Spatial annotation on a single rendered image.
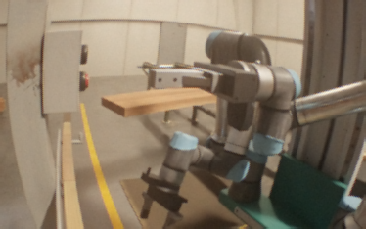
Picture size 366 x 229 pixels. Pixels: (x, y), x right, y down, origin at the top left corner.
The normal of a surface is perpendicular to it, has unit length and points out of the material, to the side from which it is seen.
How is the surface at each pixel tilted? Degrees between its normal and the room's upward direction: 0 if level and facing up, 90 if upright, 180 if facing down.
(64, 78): 90
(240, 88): 90
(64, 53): 90
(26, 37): 90
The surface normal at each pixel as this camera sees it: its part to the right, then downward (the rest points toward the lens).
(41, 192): 0.43, 0.29
